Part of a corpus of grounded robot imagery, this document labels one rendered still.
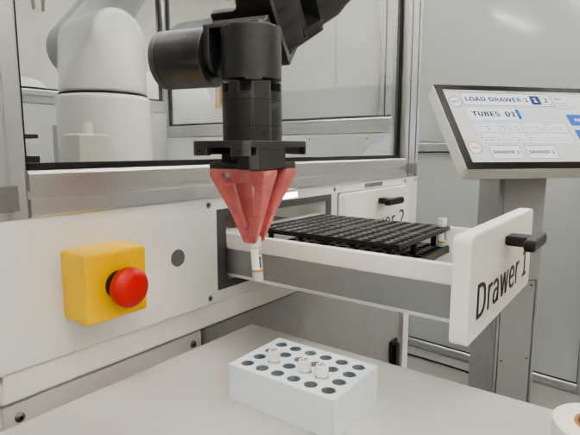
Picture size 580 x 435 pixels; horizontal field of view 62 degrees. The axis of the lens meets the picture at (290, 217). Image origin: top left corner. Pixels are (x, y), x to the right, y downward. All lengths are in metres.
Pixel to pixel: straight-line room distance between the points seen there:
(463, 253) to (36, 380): 0.44
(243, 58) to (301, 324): 0.55
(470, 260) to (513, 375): 1.25
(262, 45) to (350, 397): 0.33
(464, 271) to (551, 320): 1.90
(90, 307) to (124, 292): 0.04
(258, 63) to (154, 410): 0.34
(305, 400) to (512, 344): 1.26
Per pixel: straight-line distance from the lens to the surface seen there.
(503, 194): 1.54
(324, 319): 0.95
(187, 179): 0.62
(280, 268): 0.62
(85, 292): 0.51
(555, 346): 2.41
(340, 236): 0.63
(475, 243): 0.50
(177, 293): 0.63
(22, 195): 0.52
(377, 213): 1.02
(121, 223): 0.57
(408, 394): 0.55
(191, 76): 0.49
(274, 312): 0.82
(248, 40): 0.46
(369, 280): 0.56
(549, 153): 1.51
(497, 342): 1.64
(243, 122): 0.45
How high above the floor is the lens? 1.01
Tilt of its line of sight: 8 degrees down
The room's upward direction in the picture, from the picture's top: straight up
